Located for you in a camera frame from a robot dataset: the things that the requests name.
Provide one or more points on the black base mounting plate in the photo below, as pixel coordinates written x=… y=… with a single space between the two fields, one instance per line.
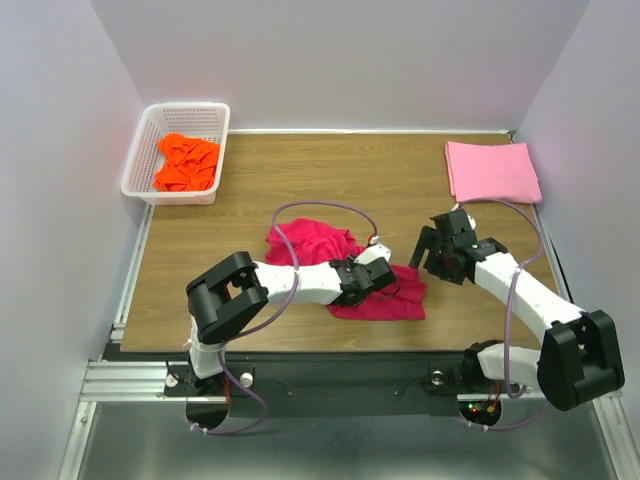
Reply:
x=298 y=385

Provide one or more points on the folded light pink t-shirt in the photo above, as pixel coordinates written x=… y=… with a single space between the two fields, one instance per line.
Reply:
x=502 y=172

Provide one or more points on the white plastic laundry basket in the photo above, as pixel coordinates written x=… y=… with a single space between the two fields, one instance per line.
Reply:
x=206 y=120

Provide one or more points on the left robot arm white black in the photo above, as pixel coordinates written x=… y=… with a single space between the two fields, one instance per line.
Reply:
x=226 y=298

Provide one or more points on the aluminium frame rail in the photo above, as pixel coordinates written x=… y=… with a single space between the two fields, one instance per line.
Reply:
x=114 y=381

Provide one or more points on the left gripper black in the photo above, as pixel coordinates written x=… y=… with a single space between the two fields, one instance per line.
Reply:
x=350 y=261

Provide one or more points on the magenta red t-shirt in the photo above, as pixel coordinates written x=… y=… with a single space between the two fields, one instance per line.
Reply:
x=316 y=242

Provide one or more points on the orange t-shirt in basket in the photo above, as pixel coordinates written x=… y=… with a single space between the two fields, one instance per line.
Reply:
x=190 y=164

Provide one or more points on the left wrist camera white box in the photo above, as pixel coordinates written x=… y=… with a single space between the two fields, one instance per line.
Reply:
x=374 y=250

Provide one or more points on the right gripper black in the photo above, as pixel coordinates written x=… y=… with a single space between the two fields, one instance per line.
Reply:
x=429 y=239

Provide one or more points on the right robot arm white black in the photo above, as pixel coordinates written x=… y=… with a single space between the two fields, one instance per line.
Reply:
x=579 y=358

